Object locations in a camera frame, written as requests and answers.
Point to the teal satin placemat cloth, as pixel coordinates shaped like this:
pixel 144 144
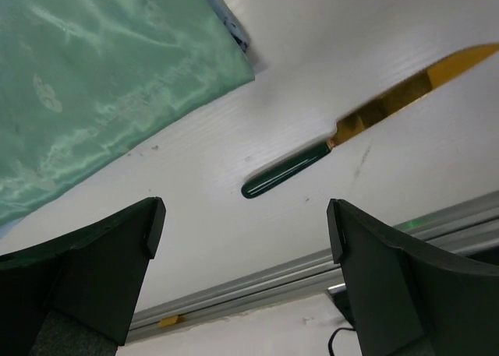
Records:
pixel 84 81

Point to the gold knife green handle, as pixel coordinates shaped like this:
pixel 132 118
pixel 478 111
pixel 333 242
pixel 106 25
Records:
pixel 369 114

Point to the aluminium frame rail front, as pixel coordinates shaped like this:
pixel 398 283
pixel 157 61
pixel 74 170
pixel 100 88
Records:
pixel 464 228

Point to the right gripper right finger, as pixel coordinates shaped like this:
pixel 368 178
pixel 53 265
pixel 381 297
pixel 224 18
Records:
pixel 407 295

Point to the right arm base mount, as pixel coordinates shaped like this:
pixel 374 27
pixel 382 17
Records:
pixel 339 297

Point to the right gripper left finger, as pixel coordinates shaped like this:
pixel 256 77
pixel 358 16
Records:
pixel 80 290

